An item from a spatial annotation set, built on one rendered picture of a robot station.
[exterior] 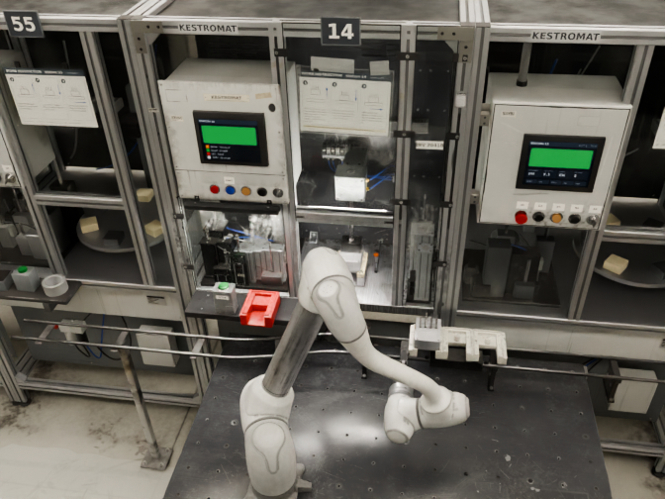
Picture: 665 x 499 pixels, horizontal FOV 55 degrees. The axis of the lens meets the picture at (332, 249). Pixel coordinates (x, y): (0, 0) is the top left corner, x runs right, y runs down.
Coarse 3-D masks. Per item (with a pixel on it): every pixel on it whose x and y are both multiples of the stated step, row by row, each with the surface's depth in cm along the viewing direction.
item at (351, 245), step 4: (352, 228) 263; (352, 232) 265; (344, 236) 270; (348, 236) 270; (352, 236) 266; (356, 236) 270; (344, 240) 268; (348, 240) 268; (352, 240) 267; (356, 240) 268; (360, 240) 268; (340, 244) 266; (344, 244) 266; (348, 244) 266; (352, 244) 266; (356, 244) 265; (360, 244) 265; (340, 248) 267; (344, 248) 267; (348, 248) 267; (352, 248) 267; (356, 248) 266; (360, 248) 266; (356, 252) 268; (360, 252) 267
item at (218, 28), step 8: (184, 24) 202; (192, 24) 202; (200, 24) 201; (208, 24) 201; (216, 24) 201; (224, 24) 200; (232, 24) 200; (184, 32) 204; (192, 32) 203; (200, 32) 203; (208, 32) 202; (216, 32) 202; (224, 32) 202; (232, 32) 201; (456, 96) 203; (464, 96) 202; (456, 104) 204; (464, 104) 204
